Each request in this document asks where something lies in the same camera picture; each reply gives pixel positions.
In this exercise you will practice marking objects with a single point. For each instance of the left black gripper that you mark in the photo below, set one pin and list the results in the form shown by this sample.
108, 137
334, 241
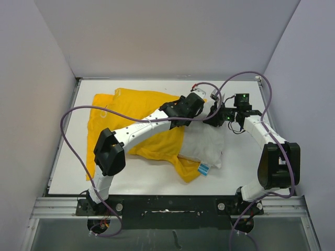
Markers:
181, 99

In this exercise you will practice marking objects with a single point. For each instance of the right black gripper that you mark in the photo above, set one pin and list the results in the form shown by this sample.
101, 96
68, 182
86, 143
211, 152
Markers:
215, 120

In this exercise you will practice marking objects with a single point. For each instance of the white pillow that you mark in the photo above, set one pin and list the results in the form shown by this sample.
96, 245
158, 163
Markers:
203, 143

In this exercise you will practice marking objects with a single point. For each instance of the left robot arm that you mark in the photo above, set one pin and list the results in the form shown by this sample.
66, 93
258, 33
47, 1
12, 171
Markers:
111, 146

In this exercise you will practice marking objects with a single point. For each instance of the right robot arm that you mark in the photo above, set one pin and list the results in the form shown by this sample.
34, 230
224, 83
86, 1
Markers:
279, 166

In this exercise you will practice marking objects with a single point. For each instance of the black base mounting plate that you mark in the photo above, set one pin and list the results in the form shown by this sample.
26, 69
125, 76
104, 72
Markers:
170, 212

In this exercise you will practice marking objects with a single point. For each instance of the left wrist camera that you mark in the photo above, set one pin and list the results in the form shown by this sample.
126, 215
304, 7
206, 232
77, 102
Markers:
198, 91

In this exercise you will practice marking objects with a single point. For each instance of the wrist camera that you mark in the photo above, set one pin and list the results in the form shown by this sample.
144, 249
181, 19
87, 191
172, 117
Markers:
216, 96
198, 91

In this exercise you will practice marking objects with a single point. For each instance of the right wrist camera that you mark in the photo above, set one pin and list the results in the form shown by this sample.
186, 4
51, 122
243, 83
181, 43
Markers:
216, 96

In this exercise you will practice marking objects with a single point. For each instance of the aluminium frame rail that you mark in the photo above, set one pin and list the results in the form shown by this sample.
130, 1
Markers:
285, 224

